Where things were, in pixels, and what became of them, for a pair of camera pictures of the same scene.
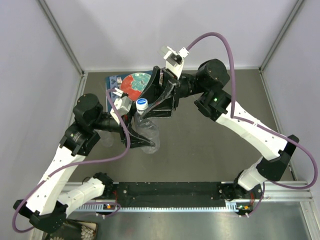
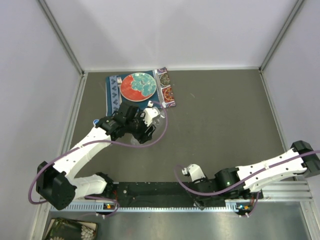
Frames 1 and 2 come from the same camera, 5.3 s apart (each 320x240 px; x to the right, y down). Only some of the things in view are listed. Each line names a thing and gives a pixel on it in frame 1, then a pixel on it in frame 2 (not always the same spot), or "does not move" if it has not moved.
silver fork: (119, 81) does not move
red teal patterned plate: (133, 84) does not move
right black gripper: (169, 102) to (203, 203)
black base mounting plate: (168, 193) does not move
